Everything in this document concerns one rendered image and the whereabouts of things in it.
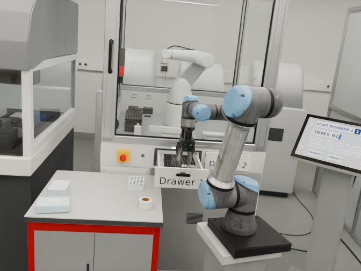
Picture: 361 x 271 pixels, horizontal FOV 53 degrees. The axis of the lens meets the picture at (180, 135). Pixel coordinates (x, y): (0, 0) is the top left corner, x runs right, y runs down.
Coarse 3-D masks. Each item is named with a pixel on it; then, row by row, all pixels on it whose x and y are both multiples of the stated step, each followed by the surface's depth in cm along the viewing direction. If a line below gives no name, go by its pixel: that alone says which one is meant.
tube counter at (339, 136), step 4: (332, 136) 212; (336, 136) 211; (340, 136) 210; (344, 136) 209; (348, 136) 208; (352, 136) 207; (344, 140) 208; (348, 140) 207; (352, 140) 206; (356, 140) 205; (360, 140) 204; (360, 144) 203
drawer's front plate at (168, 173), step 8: (160, 168) 186; (168, 168) 186; (176, 168) 187; (184, 168) 188; (192, 168) 189; (160, 176) 187; (168, 176) 187; (176, 176) 188; (192, 176) 189; (200, 176) 189; (160, 184) 188; (168, 184) 189; (176, 184) 189; (184, 184) 189
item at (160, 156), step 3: (159, 153) 220; (162, 153) 221; (165, 153) 221; (168, 153) 221; (171, 153) 222; (174, 153) 222; (159, 156) 214; (162, 156) 222; (195, 156) 223; (159, 159) 209; (162, 159) 222; (195, 159) 224; (198, 159) 215; (156, 162) 219; (159, 162) 203; (162, 162) 222; (195, 162) 224; (198, 162) 211; (159, 165) 199; (162, 165) 217; (198, 165) 211; (201, 165) 206; (198, 168) 210; (201, 168) 200
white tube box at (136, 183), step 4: (132, 176) 206; (136, 176) 206; (140, 176) 207; (144, 176) 207; (132, 180) 200; (136, 180) 201; (140, 180) 202; (128, 184) 195; (132, 184) 195; (136, 184) 195; (140, 184) 195; (128, 188) 195; (132, 188) 195; (136, 188) 195; (140, 188) 196
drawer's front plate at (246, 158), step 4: (208, 152) 220; (212, 152) 220; (216, 152) 221; (208, 156) 220; (212, 156) 221; (216, 156) 221; (244, 156) 222; (248, 156) 222; (208, 160) 221; (212, 160) 221; (240, 160) 223; (244, 160) 223; (248, 160) 223; (208, 164) 222; (212, 164) 222; (240, 164) 223; (244, 164) 223; (248, 164) 224; (208, 168) 222; (212, 168) 223; (236, 168) 224; (240, 168) 224; (244, 168) 224; (248, 168) 224
